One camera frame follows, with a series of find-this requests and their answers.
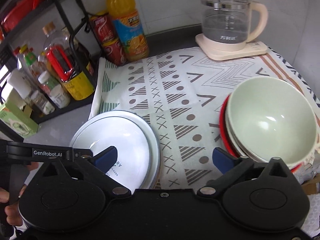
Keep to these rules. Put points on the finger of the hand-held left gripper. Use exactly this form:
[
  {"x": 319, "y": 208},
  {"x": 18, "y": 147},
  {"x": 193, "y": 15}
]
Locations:
[{"x": 82, "y": 152}]

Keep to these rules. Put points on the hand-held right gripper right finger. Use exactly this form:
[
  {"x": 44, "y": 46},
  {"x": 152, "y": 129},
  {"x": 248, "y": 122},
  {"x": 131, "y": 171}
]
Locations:
[{"x": 222, "y": 158}]

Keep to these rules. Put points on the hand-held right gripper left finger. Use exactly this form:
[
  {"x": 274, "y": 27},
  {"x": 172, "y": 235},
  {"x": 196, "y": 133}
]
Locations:
[{"x": 107, "y": 156}]

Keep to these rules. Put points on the white plate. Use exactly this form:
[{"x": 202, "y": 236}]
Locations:
[{"x": 120, "y": 135}]

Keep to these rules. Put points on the pale green bowl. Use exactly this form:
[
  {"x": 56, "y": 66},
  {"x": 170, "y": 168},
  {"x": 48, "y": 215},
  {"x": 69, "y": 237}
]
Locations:
[{"x": 270, "y": 110}]

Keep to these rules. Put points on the person's left hand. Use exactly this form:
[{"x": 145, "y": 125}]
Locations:
[{"x": 12, "y": 216}]

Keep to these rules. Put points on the white bowl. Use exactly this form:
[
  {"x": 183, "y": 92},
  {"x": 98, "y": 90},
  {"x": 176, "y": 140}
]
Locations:
[{"x": 233, "y": 140}]

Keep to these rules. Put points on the green cardboard box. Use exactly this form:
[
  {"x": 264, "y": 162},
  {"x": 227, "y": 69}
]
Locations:
[{"x": 15, "y": 120}]

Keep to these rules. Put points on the clear spice jar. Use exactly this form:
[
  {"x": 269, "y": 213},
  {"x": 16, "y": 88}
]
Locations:
[{"x": 46, "y": 106}]

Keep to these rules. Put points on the grey rimmed plate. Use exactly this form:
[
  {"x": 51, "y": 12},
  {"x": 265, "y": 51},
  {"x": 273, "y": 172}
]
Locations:
[{"x": 155, "y": 152}]

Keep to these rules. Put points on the white plastic bottle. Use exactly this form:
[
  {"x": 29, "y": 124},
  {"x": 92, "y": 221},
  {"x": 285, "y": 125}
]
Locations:
[{"x": 17, "y": 82}]

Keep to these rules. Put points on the patterned white tablecloth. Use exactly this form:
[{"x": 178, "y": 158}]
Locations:
[{"x": 190, "y": 92}]

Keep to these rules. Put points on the green label sauce bottle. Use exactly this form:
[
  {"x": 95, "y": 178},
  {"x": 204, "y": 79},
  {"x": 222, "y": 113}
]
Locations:
[{"x": 31, "y": 60}]

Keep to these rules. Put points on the dark sauce bottle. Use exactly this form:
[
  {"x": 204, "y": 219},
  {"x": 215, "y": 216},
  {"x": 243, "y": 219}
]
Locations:
[{"x": 85, "y": 55}]

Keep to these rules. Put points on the red drink can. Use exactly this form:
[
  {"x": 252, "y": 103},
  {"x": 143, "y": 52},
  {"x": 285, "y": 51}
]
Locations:
[
  {"x": 113, "y": 52},
  {"x": 102, "y": 27}
]

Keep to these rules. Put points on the cream kettle base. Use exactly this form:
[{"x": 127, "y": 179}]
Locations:
[{"x": 237, "y": 53}]

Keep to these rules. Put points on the orange juice bottle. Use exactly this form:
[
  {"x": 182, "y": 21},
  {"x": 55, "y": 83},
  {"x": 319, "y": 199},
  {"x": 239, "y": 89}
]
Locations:
[{"x": 127, "y": 30}]

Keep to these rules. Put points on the black metal rack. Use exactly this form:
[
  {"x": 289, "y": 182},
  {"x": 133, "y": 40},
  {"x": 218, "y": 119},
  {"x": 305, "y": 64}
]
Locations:
[{"x": 63, "y": 15}]

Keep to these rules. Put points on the red package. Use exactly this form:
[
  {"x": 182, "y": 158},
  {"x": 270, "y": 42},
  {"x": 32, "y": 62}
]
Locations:
[{"x": 22, "y": 7}]

